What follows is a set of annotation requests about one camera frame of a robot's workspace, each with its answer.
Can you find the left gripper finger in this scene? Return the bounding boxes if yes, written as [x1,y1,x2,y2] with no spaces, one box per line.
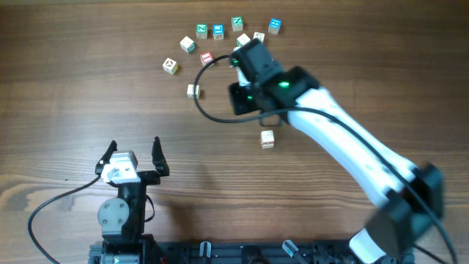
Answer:
[95,140,117,175]
[152,136,170,177]

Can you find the white block red side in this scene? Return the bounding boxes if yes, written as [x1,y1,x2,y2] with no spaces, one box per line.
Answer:
[261,130,275,144]

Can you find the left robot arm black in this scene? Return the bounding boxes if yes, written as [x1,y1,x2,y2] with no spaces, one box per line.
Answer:
[88,136,169,264]

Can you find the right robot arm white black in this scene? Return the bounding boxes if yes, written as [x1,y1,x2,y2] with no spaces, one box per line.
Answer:
[229,40,443,263]

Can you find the white tower base block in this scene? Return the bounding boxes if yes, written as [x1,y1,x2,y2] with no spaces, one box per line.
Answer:
[261,143,275,149]

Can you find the white block green N side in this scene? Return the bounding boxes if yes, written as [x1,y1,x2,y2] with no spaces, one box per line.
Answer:
[237,34,251,47]

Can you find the white block number two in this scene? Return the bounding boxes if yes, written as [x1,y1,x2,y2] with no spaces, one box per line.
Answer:
[253,32,265,43]

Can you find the blue block far right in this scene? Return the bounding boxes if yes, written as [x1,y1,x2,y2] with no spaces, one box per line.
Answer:
[268,18,281,35]

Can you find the green N block right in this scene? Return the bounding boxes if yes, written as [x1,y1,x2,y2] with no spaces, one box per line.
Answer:
[232,16,243,32]

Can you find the blue top block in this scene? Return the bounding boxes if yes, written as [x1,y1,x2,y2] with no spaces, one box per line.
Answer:
[213,24,224,40]

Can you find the red top block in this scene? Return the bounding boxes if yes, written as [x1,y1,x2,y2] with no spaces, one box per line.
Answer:
[200,51,214,66]

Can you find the green N block left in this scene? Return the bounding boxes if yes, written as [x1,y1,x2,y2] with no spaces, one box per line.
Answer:
[196,23,208,39]

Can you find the white block blue side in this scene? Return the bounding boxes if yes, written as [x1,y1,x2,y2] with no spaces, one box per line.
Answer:
[187,84,201,99]

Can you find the white block yellow side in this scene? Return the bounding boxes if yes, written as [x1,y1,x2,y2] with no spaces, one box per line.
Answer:
[163,58,179,75]

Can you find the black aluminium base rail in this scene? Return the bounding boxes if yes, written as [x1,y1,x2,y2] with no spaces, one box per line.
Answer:
[89,238,415,264]

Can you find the black left camera cable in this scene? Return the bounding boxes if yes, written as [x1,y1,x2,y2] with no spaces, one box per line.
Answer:
[27,175,102,264]

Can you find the black camera cable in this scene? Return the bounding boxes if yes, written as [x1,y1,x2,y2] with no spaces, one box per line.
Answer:
[27,175,102,264]
[192,54,459,264]

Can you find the black right camera cable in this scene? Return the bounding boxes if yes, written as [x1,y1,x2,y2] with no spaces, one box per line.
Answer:
[192,54,459,264]

